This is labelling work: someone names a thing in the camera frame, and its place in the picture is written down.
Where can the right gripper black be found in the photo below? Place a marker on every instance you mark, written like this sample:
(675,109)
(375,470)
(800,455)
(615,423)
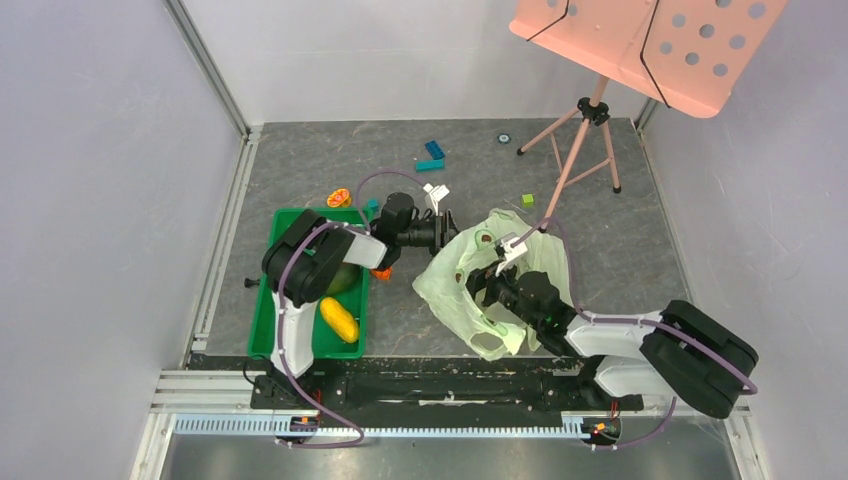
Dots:
(495,286)

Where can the dark green fake avocado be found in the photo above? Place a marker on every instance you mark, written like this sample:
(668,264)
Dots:
(344,279)

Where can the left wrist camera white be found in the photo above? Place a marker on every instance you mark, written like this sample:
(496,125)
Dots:
(435,194)

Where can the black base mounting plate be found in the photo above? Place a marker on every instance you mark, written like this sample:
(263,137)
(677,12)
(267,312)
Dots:
(441,392)

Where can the pale green plastic bag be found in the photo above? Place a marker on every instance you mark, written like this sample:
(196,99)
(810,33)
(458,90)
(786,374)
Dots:
(466,294)

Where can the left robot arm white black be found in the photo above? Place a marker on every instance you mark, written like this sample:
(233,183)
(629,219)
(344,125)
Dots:
(301,265)

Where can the yellow fake fruit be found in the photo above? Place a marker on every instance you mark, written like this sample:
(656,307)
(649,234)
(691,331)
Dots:
(340,320)

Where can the white cable duct strip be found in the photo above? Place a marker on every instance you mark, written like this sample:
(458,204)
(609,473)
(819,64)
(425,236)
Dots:
(284,425)

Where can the blue lego brick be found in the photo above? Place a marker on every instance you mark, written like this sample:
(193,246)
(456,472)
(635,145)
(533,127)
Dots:
(434,150)

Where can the orange yellow round toy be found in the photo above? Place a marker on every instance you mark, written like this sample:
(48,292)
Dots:
(340,198)

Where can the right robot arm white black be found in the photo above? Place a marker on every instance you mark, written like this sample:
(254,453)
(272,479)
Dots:
(678,351)

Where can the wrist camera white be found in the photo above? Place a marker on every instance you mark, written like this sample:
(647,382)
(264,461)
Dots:
(435,194)
(510,249)

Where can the orange curved toy piece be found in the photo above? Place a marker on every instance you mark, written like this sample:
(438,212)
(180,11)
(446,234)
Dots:
(383,275)

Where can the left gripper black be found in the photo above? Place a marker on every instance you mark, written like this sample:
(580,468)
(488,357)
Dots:
(445,228)

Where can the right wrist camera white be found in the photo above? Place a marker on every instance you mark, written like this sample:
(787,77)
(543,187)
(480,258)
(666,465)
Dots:
(510,249)

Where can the pink music stand desk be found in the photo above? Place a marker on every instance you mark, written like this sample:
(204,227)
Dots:
(686,54)

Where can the teal rectangular block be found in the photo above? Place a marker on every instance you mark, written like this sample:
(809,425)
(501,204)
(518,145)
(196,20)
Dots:
(429,165)

